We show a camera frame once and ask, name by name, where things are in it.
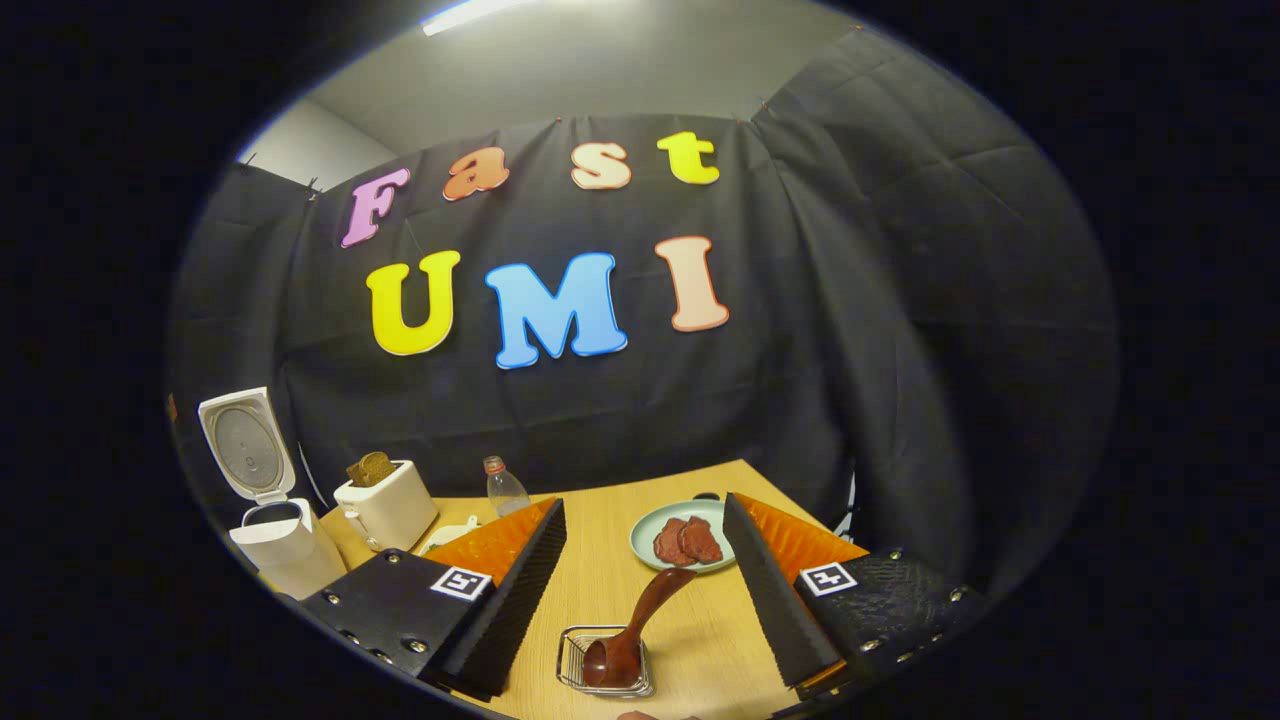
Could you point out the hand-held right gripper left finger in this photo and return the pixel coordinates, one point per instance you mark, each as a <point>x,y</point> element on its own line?
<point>515,600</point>

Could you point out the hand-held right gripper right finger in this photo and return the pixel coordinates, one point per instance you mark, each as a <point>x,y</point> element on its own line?
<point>775,600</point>

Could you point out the brown wooden spoon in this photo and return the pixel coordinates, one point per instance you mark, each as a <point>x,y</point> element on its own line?
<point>645,610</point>

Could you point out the white rice cooker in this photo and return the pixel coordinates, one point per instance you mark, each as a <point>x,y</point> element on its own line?
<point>285,555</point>

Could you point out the red meat slice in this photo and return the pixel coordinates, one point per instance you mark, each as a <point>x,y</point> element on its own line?
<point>703,540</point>
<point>670,545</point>

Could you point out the white divided grain dish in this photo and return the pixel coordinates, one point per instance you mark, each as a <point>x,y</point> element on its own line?
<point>445,535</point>

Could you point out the clear plastic bottle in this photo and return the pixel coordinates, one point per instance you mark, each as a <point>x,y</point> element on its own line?
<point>505,492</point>

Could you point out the light green plate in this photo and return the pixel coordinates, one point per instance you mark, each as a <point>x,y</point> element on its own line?
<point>645,530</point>

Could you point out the white toaster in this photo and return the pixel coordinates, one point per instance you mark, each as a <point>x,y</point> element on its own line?
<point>390,510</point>

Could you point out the brown bread slice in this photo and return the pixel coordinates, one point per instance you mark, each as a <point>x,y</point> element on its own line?
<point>370,468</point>

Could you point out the black backdrop cloth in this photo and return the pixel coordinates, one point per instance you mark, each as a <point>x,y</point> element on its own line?
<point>850,350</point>

